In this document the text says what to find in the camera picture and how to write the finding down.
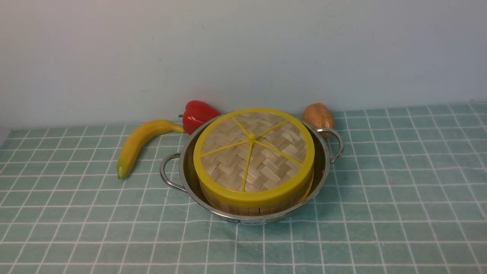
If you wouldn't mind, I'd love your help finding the yellow rimmed bamboo steamer basket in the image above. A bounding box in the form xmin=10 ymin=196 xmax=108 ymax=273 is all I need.
xmin=199 ymin=169 xmax=314 ymax=216

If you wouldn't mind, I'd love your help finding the red plastic bell pepper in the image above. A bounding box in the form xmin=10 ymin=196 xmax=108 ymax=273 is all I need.
xmin=179 ymin=100 xmax=221 ymax=135

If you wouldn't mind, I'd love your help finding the stainless steel pot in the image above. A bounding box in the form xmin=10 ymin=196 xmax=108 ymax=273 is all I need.
xmin=159 ymin=118 xmax=345 ymax=226

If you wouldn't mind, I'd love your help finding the green checkered tablecloth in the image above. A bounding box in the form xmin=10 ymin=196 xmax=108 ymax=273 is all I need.
xmin=0 ymin=103 xmax=487 ymax=274

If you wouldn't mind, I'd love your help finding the yellow plastic banana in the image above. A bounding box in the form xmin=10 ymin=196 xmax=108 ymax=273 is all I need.
xmin=116 ymin=119 xmax=185 ymax=180

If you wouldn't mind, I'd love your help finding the brown plastic potato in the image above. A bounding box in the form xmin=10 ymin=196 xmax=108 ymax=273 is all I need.
xmin=302 ymin=103 xmax=335 ymax=129

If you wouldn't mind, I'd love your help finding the yellow woven bamboo steamer lid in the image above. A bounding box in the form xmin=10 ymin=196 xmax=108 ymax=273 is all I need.
xmin=193 ymin=108 xmax=316 ymax=208

